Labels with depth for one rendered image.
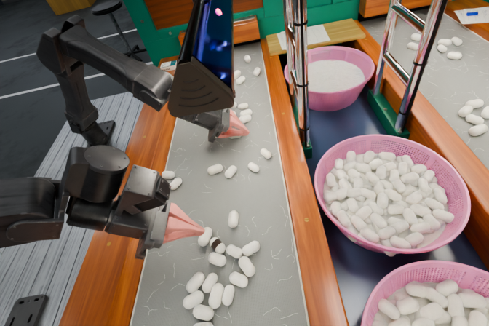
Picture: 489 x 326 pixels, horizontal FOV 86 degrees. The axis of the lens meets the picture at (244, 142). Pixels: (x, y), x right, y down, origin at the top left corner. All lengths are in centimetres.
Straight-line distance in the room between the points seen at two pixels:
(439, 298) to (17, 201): 60
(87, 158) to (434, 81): 84
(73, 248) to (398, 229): 74
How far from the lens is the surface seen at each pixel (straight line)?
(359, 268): 60
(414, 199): 61
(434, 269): 54
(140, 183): 38
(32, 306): 81
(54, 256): 85
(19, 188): 45
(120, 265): 60
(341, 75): 91
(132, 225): 43
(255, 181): 62
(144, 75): 64
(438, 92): 87
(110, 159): 40
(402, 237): 59
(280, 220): 56
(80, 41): 70
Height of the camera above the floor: 123
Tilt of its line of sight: 45 degrees down
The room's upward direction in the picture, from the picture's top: 15 degrees counter-clockwise
